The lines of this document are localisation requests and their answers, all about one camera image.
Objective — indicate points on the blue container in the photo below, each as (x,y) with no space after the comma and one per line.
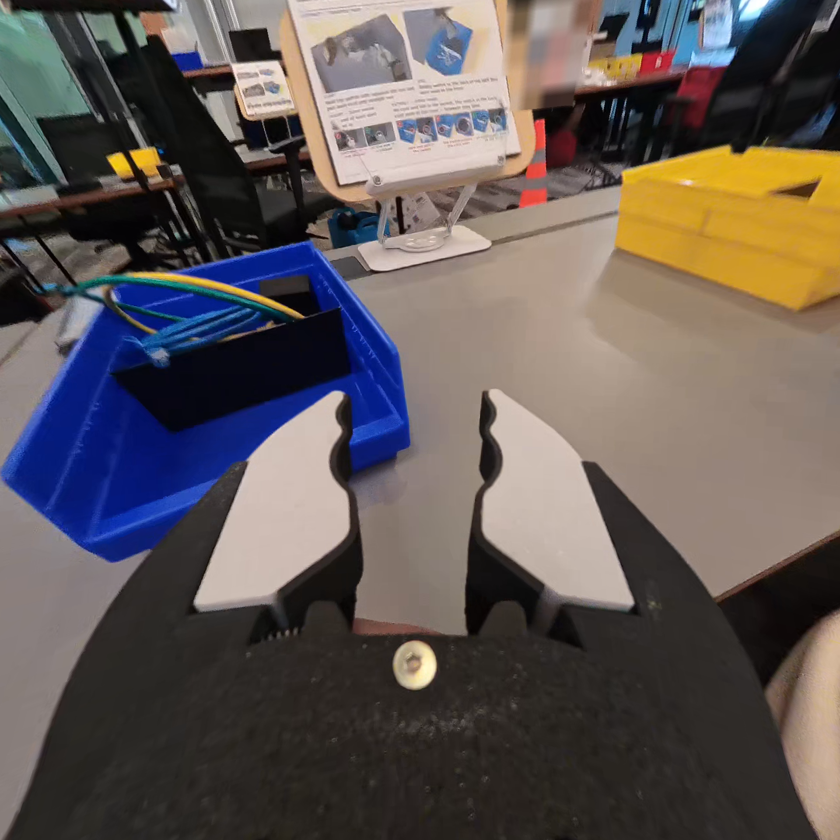
(348,229)

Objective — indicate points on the blue plastic bin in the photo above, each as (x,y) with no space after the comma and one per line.
(131,492)

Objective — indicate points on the orange traffic cone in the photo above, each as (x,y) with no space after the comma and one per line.
(535,184)

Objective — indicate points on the instruction sheet board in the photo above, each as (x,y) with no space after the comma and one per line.
(262,88)
(394,98)

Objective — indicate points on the black office chair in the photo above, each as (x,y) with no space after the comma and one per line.
(216,177)

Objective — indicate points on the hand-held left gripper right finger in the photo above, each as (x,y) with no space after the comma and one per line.
(551,525)

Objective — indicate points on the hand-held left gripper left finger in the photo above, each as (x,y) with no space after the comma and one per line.
(282,518)

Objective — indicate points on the yellow plastic bin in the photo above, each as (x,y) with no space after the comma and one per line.
(722,249)
(134,164)

